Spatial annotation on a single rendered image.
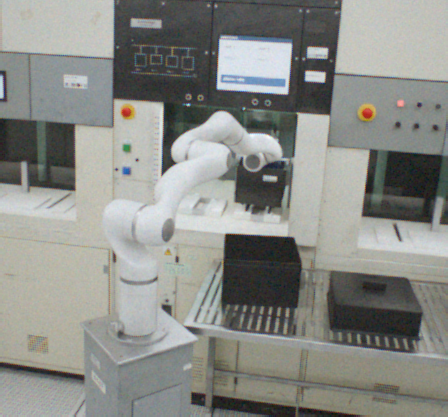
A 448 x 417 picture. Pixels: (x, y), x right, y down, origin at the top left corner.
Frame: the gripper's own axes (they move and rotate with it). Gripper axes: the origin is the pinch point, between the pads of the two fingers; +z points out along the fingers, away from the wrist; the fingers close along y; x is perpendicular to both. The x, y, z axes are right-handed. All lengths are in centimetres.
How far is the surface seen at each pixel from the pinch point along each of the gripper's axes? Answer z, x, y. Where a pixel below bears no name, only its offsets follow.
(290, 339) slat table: -92, -43, 25
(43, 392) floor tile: -44, -119, -90
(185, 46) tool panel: -33, 44, -30
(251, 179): -10.2, -12.9, -3.3
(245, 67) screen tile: -31.6, 37.3, -5.6
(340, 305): -82, -33, 40
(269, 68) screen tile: -31.1, 37.6, 3.8
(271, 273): -72, -30, 15
